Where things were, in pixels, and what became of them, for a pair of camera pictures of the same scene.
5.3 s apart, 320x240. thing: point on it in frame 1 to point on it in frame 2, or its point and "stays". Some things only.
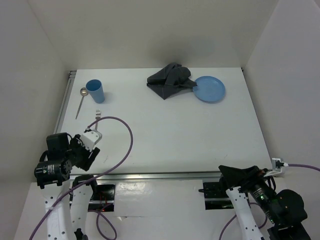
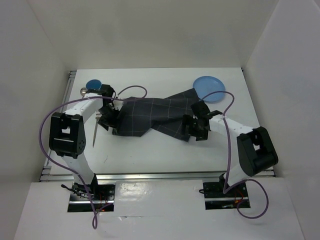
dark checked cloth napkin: x=172 y=79 to x=137 y=115
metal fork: x=98 y=116 stays
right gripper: x=247 y=176 to x=189 y=119
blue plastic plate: x=209 y=89 stays
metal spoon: x=83 y=92 stays
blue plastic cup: x=95 y=88 stays
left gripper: x=87 y=162 to x=115 y=123
